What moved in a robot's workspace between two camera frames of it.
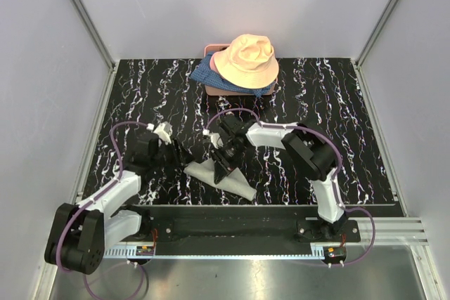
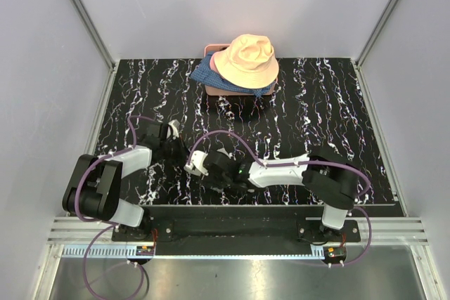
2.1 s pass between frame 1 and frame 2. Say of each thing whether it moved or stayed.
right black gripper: moved
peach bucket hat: stayed
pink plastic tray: stayed
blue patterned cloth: stayed
